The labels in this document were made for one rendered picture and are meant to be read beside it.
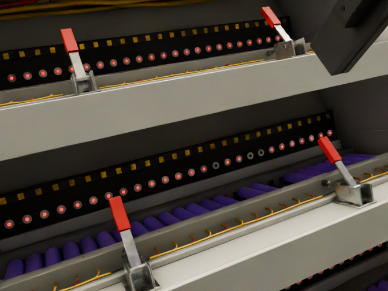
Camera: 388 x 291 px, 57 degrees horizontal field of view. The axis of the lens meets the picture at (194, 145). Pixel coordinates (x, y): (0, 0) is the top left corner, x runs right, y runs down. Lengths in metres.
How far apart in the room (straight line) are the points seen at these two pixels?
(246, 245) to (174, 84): 0.18
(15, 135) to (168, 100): 0.15
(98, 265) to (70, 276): 0.03
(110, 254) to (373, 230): 0.29
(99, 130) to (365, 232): 0.31
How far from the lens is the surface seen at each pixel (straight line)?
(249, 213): 0.44
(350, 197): 0.46
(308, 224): 0.42
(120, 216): 0.36
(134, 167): 0.50
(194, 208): 0.48
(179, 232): 0.41
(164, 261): 0.38
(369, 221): 0.45
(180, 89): 0.39
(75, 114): 0.37
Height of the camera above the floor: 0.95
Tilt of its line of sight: 13 degrees up
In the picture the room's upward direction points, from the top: 19 degrees counter-clockwise
